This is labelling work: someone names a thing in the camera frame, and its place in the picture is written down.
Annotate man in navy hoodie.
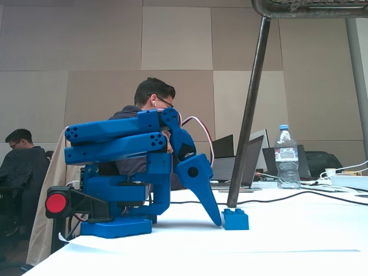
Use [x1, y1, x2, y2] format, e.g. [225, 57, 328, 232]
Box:
[108, 76, 185, 191]

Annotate grey laptop lid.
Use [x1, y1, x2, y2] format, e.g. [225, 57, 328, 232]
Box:
[211, 156, 237, 183]

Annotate black eyeglasses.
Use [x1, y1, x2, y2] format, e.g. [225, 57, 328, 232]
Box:
[147, 94, 174, 109]

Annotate red white black servo cable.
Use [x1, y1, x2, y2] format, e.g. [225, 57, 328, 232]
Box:
[180, 115, 216, 168]

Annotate white flat box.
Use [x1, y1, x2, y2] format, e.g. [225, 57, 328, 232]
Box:
[327, 174, 368, 191]

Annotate black bag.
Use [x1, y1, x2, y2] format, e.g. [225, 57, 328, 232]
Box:
[304, 151, 352, 178]

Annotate dark metal stand frame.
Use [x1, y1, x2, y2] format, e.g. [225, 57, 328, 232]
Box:
[226, 0, 368, 209]

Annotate black table clamp red knob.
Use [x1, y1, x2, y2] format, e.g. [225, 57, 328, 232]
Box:
[45, 185, 114, 254]

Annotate man in dark jacket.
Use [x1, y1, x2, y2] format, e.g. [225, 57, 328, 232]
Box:
[0, 128, 51, 240]

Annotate beige jacket on chair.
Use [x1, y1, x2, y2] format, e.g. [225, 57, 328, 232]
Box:
[26, 126, 87, 267]

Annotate silver laptop lid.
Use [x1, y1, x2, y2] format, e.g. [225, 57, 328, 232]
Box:
[248, 128, 271, 173]

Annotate open grey laptop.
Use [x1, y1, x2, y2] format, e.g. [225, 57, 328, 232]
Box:
[211, 135, 265, 193]

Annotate blue toy brick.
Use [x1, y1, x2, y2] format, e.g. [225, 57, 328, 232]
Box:
[221, 208, 250, 231]

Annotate open black laptop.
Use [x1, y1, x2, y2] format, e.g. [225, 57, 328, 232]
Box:
[262, 144, 313, 181]

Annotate black laptop lid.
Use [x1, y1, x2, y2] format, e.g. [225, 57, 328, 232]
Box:
[212, 133, 235, 159]

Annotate clear plastic water bottle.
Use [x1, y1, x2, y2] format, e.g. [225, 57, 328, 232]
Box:
[274, 124, 302, 190]

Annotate grey metal pole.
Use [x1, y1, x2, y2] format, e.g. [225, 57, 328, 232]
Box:
[344, 17, 368, 162]

